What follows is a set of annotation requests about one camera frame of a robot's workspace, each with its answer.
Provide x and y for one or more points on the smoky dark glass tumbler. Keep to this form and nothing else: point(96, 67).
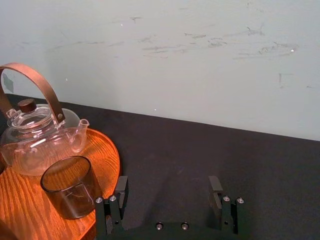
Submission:
point(70, 190)

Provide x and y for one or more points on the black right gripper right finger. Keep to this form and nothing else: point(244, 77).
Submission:
point(220, 205)

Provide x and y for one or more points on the teapot lid with wooden knob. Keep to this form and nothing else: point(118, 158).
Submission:
point(30, 117)

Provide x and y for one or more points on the round orange wooden tray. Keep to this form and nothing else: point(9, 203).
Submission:
point(30, 200)

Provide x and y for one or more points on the black table cloth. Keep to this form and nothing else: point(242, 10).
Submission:
point(200, 162)

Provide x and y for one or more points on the clear glass teapot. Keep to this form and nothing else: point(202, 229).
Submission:
point(37, 140)

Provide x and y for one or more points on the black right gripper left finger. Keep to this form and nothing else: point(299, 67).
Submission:
point(120, 200)

